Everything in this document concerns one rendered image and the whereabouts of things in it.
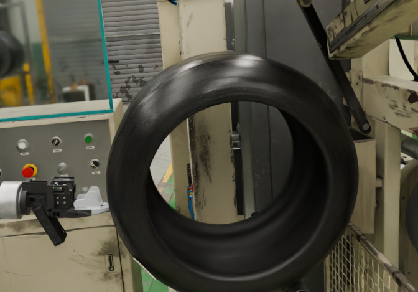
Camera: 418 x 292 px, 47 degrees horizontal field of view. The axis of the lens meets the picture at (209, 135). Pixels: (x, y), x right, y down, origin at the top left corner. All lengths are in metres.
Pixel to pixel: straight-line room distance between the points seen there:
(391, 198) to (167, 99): 0.83
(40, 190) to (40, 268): 0.83
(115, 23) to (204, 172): 9.24
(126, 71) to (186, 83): 9.58
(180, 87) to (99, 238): 1.01
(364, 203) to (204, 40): 0.68
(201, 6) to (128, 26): 9.16
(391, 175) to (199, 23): 0.73
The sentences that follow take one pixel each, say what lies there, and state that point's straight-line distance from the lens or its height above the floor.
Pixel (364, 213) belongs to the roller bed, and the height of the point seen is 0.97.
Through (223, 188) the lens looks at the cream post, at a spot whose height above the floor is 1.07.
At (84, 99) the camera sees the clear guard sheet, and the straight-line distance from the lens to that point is 1.81.
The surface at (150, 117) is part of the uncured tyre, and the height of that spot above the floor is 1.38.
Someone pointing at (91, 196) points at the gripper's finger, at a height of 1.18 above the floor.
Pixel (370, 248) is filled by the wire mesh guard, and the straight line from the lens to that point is 1.28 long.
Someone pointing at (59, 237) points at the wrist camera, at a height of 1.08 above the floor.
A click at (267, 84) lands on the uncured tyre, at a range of 1.05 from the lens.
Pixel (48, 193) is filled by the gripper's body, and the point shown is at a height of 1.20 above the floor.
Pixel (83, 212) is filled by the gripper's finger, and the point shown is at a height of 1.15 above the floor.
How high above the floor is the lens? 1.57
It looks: 13 degrees down
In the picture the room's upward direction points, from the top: 4 degrees counter-clockwise
